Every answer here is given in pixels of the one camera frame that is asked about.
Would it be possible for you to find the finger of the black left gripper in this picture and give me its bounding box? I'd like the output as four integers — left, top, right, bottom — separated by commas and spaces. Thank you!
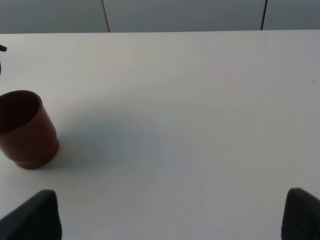
0, 45, 7, 52

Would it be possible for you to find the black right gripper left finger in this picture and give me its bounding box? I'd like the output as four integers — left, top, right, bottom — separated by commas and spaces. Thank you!
0, 189, 63, 240

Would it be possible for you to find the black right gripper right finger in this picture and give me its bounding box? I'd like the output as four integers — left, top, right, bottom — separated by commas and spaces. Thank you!
281, 188, 320, 240

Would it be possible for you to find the red plastic cup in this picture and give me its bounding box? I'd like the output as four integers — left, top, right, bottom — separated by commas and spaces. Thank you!
0, 90, 59, 170

